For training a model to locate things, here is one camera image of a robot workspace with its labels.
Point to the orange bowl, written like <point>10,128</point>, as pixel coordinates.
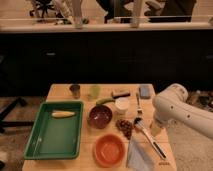
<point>108,150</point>

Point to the green plastic tray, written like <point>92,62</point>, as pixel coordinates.
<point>55,138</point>

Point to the blue sponge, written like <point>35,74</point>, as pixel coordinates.
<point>144,92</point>

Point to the white cup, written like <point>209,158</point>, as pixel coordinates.
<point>122,105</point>

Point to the green pepper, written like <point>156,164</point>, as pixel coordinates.
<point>104,101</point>

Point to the brown grape bunch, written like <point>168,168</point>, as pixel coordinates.
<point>125,127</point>

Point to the blue grey cloth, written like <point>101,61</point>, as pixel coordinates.
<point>137,158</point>

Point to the green translucent cup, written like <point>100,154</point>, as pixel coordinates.
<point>94,92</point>

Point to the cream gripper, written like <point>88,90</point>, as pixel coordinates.
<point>155,128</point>

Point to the purple bowl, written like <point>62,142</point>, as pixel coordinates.
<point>99,116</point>

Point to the dark metal cup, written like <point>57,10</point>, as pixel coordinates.
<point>75,90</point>

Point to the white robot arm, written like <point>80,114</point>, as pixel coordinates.
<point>171,104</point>

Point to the black whiteboard eraser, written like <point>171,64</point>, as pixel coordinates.
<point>120,93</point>

